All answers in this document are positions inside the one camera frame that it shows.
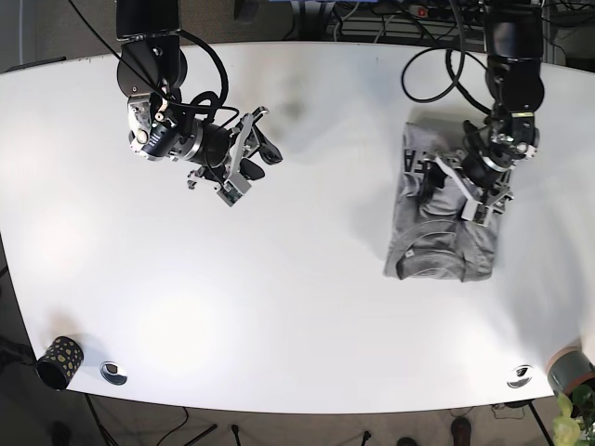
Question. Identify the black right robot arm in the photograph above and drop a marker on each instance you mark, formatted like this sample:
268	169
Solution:
151	62

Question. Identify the silver table grommet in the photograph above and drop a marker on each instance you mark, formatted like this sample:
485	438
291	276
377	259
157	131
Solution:
113	373
519	376

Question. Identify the black gold spotted cup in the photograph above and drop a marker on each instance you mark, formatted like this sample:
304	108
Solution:
60	363

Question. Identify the left silver table grommet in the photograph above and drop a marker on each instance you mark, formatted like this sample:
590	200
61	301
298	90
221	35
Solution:
113	373

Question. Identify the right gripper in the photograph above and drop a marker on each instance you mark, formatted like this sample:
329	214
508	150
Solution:
223	155

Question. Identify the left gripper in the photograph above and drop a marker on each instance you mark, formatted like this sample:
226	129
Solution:
481	168

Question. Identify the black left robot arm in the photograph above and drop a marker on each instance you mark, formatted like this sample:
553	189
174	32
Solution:
513	41

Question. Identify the grey plant pot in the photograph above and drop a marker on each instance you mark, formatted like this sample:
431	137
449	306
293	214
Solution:
568	369

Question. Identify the right silver table grommet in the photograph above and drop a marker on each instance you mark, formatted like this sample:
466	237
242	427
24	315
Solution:
519	376

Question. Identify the green potted plant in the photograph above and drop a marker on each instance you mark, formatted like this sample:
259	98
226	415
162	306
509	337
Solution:
574	426

